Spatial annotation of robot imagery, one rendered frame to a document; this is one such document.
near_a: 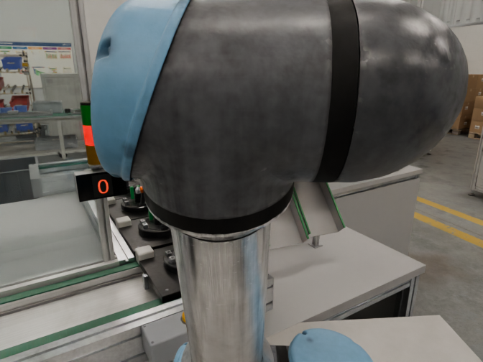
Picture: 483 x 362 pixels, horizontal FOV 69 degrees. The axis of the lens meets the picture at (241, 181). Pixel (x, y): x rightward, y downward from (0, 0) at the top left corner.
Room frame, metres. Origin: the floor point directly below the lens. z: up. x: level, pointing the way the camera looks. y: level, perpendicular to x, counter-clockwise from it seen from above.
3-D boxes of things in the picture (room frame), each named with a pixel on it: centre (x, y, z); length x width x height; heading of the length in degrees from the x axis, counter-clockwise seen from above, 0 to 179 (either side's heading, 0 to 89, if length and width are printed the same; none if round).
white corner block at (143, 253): (0.93, 0.28, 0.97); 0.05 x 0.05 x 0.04; 31
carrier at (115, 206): (1.32, 0.41, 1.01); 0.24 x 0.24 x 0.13; 31
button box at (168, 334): (0.67, 0.11, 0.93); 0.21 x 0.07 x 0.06; 121
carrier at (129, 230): (1.11, 0.28, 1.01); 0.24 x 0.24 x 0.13; 31
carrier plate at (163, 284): (0.89, 0.15, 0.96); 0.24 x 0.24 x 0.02; 31
